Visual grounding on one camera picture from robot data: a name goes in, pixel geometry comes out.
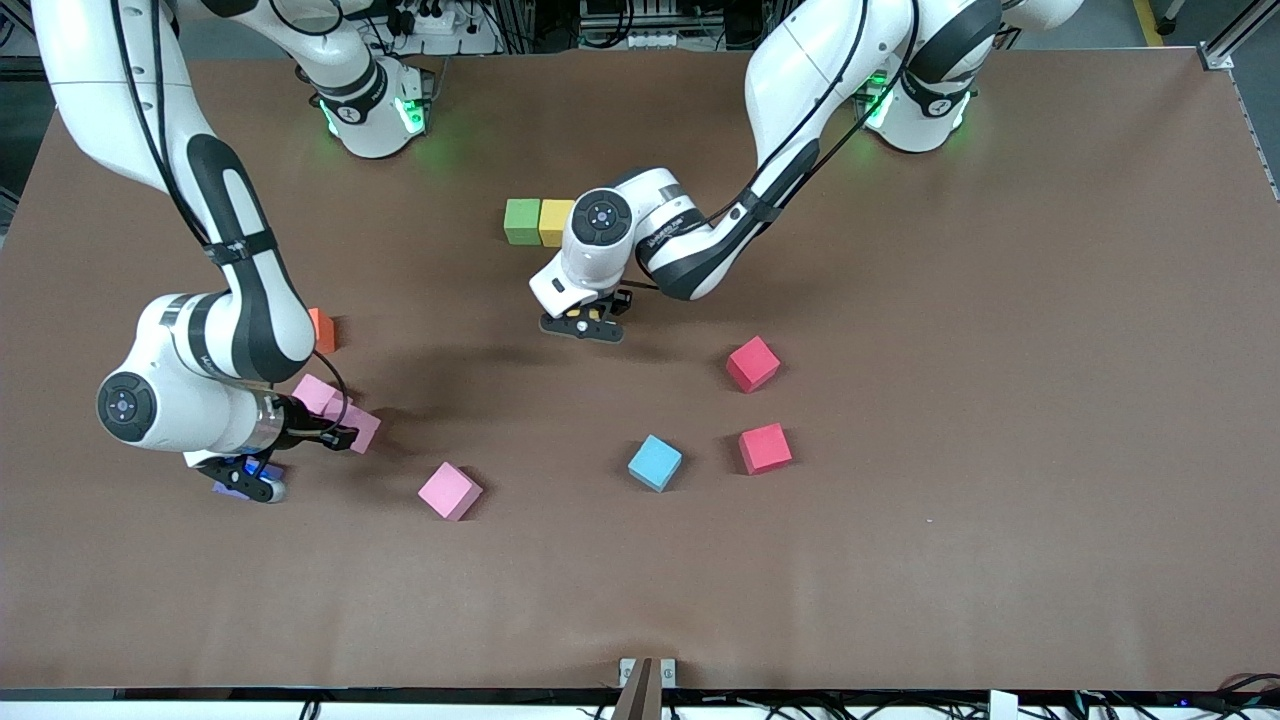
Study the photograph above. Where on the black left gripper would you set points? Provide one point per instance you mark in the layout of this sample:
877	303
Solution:
619	299

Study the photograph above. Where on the green foam cube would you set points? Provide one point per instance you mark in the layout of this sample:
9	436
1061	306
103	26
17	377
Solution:
522	222

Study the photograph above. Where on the purple foam cube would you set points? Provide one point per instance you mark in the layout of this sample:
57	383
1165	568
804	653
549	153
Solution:
222	489

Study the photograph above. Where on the small white box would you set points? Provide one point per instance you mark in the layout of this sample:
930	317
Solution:
1003	705

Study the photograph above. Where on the grey metal camera bracket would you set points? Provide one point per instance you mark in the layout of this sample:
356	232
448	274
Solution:
640	695

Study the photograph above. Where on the aluminium frame profile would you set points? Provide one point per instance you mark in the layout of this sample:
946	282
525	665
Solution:
1225	40

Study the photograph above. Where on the light blue foam cube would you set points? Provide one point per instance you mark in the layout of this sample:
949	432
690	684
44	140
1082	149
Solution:
655	462

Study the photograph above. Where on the brown paper table cover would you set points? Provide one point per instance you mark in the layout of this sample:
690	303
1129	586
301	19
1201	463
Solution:
900	560

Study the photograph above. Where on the yellow foam cube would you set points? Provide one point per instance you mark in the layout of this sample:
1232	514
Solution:
555	220
590	316

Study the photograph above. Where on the grey control box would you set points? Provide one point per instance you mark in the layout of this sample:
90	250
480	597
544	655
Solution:
640	20

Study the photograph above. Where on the white power strip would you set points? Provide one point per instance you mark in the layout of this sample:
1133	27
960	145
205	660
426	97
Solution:
435	20

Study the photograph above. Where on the orange foam cube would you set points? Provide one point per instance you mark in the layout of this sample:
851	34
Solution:
322	332

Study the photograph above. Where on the red foam cube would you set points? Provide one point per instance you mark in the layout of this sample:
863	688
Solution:
765	448
752	364

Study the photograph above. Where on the pink foam cube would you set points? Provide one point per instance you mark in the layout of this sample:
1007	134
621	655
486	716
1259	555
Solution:
448	490
366	422
315	390

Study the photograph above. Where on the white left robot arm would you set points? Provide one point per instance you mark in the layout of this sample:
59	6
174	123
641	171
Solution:
585	270

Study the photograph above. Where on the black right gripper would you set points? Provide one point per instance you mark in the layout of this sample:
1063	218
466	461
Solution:
299	422

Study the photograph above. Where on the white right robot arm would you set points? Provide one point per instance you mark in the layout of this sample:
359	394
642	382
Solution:
250	320

